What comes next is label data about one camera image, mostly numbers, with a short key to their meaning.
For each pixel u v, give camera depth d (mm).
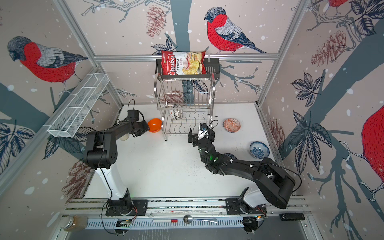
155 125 1031
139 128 869
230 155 878
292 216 674
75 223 635
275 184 428
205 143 618
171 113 996
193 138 736
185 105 1045
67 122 713
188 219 684
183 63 878
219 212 728
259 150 925
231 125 1065
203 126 674
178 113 981
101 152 528
